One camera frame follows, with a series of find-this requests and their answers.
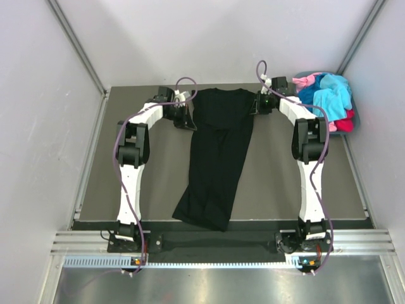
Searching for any dark blue t shirt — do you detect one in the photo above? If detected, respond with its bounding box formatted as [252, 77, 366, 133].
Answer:
[298, 80, 321, 113]

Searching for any purple cable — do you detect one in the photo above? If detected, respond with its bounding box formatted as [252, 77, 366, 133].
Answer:
[255, 60, 335, 275]
[112, 77, 199, 275]

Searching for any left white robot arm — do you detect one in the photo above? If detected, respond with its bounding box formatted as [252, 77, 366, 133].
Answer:
[108, 87, 196, 254]

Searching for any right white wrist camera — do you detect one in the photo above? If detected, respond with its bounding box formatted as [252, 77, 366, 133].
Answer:
[260, 73, 271, 94]

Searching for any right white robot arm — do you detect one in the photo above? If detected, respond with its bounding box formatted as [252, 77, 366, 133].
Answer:
[250, 74, 330, 253]

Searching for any aluminium corner post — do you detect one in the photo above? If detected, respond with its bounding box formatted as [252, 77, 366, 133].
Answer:
[336, 0, 387, 75]
[44, 0, 110, 96]

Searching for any red t shirt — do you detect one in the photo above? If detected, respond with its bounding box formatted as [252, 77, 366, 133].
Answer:
[335, 110, 355, 132]

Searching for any blue-grey laundry basket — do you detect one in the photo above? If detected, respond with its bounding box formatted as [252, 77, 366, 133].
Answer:
[293, 72, 360, 136]

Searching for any light cyan t shirt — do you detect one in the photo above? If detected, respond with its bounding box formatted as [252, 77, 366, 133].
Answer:
[313, 73, 352, 122]

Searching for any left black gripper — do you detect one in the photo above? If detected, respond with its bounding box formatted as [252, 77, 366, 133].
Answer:
[164, 103, 196, 130]

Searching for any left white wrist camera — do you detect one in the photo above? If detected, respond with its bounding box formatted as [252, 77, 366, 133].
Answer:
[173, 89, 197, 108]

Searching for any pink t shirt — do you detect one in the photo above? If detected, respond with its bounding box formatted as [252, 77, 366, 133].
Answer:
[292, 72, 337, 132]

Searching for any right aluminium corner post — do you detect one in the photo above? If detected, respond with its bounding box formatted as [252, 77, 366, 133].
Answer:
[336, 0, 387, 75]

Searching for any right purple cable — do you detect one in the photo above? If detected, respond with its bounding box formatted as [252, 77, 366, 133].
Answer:
[255, 60, 335, 275]

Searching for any grey slotted cable duct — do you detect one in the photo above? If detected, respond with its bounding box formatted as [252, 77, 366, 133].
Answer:
[63, 255, 315, 270]

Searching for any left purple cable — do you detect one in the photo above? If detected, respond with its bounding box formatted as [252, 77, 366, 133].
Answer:
[112, 77, 199, 275]

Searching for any left aluminium corner post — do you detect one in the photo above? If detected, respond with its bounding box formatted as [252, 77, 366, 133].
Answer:
[44, 0, 110, 96]

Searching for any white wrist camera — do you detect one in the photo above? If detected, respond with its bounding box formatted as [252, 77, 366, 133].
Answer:
[260, 73, 271, 94]
[173, 89, 197, 108]

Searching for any black t shirt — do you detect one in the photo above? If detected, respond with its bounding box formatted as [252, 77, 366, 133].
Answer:
[172, 88, 255, 231]

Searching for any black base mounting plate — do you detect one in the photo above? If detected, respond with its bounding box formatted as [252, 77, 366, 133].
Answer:
[108, 230, 331, 258]

